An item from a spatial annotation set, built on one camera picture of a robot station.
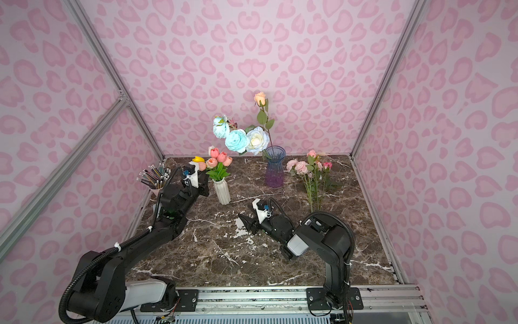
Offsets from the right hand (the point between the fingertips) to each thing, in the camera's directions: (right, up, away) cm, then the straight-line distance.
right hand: (245, 211), depth 84 cm
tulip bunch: (-9, +19, -12) cm, 24 cm away
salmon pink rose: (+32, +21, +22) cm, 44 cm away
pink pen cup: (-43, +7, +12) cm, 45 cm away
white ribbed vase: (-11, +8, +8) cm, 16 cm away
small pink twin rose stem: (+27, +18, +20) cm, 38 cm away
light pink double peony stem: (+37, +19, +25) cm, 49 cm away
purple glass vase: (+14, +14, +25) cm, 32 cm away
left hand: (-14, +18, -3) cm, 23 cm away
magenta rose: (+42, +20, +26) cm, 53 cm away
